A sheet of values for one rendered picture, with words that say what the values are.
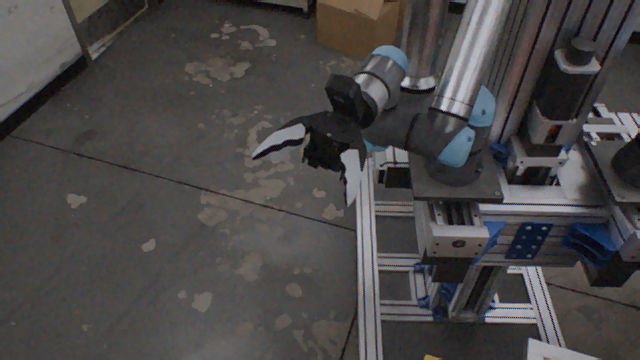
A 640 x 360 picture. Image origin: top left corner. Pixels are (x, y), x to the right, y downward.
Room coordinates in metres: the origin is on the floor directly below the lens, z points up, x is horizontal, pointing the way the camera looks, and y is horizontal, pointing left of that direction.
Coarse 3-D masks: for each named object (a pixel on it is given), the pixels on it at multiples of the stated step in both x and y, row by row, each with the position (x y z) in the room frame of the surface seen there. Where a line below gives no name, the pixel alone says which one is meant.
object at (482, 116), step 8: (480, 96) 0.88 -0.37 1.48; (488, 96) 0.89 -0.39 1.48; (480, 104) 0.86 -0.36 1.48; (488, 104) 0.86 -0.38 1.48; (472, 112) 0.83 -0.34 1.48; (480, 112) 0.83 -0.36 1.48; (488, 112) 0.84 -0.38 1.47; (472, 120) 0.83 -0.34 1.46; (480, 120) 0.83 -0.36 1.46; (488, 120) 0.84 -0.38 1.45; (472, 128) 0.83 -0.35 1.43; (480, 128) 0.83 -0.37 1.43; (488, 128) 0.85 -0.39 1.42; (480, 136) 0.84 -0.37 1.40; (480, 144) 0.84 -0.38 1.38
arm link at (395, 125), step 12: (396, 108) 0.70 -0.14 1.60; (384, 120) 0.68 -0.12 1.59; (396, 120) 0.68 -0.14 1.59; (408, 120) 0.67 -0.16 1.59; (372, 132) 0.68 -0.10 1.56; (384, 132) 0.67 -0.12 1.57; (396, 132) 0.66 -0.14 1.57; (372, 144) 0.68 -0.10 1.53; (384, 144) 0.68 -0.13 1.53; (396, 144) 0.65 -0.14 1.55
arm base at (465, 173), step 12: (468, 156) 0.83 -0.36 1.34; (480, 156) 0.85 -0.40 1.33; (432, 168) 0.85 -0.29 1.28; (444, 168) 0.83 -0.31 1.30; (456, 168) 0.82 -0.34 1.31; (468, 168) 0.82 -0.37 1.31; (480, 168) 0.85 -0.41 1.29; (444, 180) 0.82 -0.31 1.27; (456, 180) 0.81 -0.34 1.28; (468, 180) 0.82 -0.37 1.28
